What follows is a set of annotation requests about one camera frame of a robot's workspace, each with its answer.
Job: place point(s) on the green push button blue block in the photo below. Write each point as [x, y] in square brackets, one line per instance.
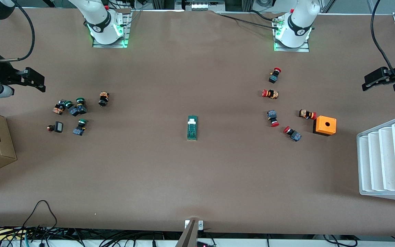
[79, 128]
[73, 110]
[81, 108]

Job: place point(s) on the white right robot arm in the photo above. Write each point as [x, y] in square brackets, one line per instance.
[101, 20]

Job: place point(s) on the black device red light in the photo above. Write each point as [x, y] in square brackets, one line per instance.
[204, 245]

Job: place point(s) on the green terminal block module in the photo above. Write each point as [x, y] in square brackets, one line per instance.
[192, 132]

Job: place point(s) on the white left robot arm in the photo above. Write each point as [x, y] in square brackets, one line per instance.
[298, 24]

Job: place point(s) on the white power strip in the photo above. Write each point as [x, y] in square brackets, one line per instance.
[204, 6]

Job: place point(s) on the black square push button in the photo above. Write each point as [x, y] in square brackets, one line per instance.
[58, 127]

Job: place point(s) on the orange box with hole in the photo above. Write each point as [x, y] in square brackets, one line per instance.
[331, 127]

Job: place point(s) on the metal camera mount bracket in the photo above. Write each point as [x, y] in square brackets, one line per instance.
[190, 236]

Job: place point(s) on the red emergency button orange block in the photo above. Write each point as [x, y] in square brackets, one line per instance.
[270, 93]
[307, 114]

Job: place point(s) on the yellow tag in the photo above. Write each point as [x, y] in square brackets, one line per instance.
[9, 234]

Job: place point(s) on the white slotted tray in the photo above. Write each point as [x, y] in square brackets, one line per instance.
[386, 161]

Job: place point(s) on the red emergency button blue block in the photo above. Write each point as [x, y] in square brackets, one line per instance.
[275, 75]
[273, 118]
[292, 133]

